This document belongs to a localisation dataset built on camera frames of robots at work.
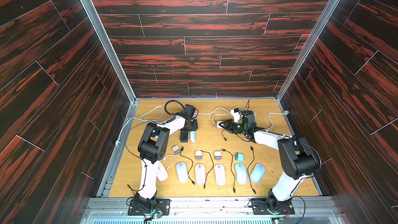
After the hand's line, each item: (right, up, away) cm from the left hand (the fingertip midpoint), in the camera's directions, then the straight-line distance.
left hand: (196, 128), depth 103 cm
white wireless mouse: (-19, -24, -18) cm, 36 cm away
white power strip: (-2, -5, -7) cm, 9 cm away
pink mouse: (+13, -23, -20) cm, 33 cm away
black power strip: (-8, -5, -7) cm, 12 cm away
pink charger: (+1, -15, -14) cm, 20 cm away
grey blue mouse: (+24, -23, -20) cm, 39 cm away
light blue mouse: (+33, -22, -20) cm, 45 cm away
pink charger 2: (+13, -15, -14) cm, 24 cm away
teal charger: (+25, -16, -15) cm, 33 cm away
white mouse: (-8, -22, -20) cm, 31 cm away
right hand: (+16, +4, -9) cm, 19 cm away
